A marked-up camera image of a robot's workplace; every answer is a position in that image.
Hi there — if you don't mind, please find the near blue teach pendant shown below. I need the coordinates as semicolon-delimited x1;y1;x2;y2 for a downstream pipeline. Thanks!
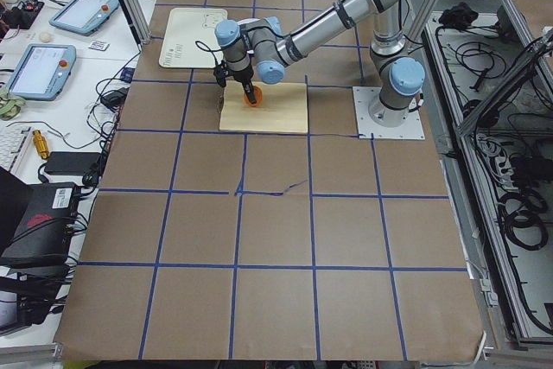
7;44;77;101

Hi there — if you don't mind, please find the black computer box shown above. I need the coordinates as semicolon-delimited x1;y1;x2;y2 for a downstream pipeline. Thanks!
1;182;87;269

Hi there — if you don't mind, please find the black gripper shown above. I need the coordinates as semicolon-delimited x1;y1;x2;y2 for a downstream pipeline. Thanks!
226;57;257;105

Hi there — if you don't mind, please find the cream bear tray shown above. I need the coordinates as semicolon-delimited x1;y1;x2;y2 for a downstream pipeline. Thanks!
158;8;227;69

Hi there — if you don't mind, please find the brass cylinder tool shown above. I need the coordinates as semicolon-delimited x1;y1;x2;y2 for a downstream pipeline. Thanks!
32;130;50;160

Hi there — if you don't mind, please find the far blue teach pendant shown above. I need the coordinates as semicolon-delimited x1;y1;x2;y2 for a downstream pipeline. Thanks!
49;0;119;35

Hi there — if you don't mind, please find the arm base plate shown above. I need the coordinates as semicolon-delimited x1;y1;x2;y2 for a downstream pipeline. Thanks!
353;86;425;140

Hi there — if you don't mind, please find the bamboo cutting board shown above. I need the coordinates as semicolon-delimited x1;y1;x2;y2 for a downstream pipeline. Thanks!
219;81;308;134

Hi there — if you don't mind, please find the blue teach pendant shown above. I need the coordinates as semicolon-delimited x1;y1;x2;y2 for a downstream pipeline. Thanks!
49;0;119;35
7;44;77;101

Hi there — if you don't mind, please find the orange fruit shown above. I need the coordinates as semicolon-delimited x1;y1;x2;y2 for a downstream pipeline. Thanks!
244;86;263;107

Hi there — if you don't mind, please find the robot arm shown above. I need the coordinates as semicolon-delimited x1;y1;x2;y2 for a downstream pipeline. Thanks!
213;0;405;106

